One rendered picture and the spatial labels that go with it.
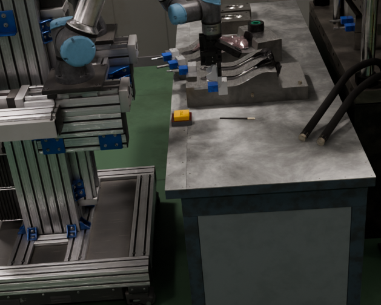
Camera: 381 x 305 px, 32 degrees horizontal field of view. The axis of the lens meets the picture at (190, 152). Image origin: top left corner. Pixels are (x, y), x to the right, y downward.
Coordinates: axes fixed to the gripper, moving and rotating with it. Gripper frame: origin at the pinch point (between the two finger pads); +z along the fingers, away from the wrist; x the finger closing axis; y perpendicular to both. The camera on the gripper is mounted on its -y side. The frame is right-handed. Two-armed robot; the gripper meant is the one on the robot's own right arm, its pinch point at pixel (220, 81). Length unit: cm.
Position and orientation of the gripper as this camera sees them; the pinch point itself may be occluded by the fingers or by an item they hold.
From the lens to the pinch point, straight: 257.8
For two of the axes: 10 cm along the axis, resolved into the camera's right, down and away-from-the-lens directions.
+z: 0.8, 8.7, 4.9
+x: -0.1, 4.9, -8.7
